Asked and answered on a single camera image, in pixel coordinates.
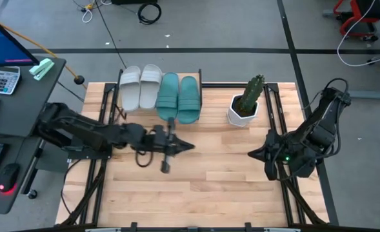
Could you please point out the red and black cart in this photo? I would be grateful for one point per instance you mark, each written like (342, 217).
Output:
(367, 9)

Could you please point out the black desk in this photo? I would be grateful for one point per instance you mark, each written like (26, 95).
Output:
(31, 106)

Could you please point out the grey rubber slide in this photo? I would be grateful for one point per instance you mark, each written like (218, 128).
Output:
(151, 90)
(130, 93)

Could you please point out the computer monitor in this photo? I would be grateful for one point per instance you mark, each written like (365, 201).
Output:
(2, 45)

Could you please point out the yellow plug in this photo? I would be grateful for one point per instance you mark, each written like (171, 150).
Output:
(89, 6)

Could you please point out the black table frame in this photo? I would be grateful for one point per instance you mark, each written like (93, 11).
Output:
(89, 155)

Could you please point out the white plant pot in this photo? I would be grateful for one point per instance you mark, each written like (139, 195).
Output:
(241, 120)

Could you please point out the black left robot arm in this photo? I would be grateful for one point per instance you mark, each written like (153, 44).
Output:
(89, 132)

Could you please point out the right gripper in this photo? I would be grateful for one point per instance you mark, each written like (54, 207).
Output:
(280, 154)

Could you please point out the silver aluminium bar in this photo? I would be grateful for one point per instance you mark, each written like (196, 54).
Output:
(102, 230)
(281, 230)

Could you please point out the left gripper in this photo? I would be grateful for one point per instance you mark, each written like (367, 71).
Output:
(164, 141)

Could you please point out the wooden shelf black frame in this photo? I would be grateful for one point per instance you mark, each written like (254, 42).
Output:
(200, 93)

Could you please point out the teal rubber slide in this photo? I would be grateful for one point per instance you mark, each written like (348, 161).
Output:
(189, 103)
(167, 96)

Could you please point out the mint green stapler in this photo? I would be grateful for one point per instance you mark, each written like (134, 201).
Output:
(42, 69)

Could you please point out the grey calculator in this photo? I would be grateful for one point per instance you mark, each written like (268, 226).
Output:
(5, 80)

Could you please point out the black round knob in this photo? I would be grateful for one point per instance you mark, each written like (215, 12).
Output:
(79, 80)

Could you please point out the green cactus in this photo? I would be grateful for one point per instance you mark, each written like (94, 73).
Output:
(251, 93)

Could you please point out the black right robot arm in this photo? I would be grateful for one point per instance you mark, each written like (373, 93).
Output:
(322, 129)

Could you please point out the black computer mouse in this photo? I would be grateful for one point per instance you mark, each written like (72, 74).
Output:
(8, 177)

